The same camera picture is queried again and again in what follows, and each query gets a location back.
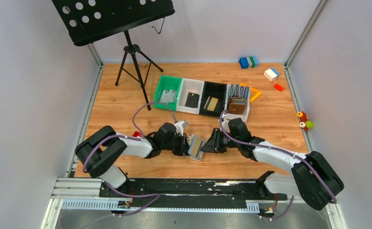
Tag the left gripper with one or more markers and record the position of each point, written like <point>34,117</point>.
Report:
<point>185,145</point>

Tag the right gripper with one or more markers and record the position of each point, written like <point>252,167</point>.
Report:
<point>217,142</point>

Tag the beige card holder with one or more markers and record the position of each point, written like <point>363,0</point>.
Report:
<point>195,144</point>

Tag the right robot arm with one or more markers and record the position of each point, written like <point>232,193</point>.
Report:
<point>310,176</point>

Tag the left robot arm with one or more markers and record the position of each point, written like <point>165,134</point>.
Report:
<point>99,152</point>

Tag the red object under arm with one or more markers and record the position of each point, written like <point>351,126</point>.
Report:
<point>137,134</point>

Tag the gold card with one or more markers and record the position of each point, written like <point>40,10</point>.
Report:
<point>211,103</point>

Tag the black card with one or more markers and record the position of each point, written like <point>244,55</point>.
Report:
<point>192,100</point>

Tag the brown card holder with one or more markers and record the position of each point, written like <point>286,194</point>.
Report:
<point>237,105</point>

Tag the grey cards in green bin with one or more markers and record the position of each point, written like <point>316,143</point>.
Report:
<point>168,96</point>

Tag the blue card holders row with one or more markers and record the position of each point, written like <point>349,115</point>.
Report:
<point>238,90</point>

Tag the black plastic bin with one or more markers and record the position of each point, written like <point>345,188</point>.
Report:
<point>217,90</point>

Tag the white bin with holders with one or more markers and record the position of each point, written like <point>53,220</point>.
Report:
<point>243,116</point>

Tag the white plastic bin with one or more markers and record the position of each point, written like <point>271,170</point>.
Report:
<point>189,86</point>

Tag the green plastic bin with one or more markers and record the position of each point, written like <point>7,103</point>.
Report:
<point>167,83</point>

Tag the red toy brick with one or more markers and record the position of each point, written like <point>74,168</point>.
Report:
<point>278,87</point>

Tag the blue green toy block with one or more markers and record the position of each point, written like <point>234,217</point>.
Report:
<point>248,62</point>

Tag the white blue toy block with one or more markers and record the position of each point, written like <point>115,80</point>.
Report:
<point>271,74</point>

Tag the colourful toy vehicle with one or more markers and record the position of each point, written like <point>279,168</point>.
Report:
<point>305,123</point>

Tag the black music stand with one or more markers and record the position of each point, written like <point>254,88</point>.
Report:
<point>88,21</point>

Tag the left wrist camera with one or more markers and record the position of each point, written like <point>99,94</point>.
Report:
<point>180,126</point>

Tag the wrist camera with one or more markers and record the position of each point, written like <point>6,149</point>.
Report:
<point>180,126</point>
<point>225,119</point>

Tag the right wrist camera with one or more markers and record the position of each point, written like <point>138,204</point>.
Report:
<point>225,119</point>

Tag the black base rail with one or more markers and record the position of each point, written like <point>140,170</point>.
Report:
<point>195,195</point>

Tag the orange toy frame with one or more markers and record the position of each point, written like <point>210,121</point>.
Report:
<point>249,92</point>

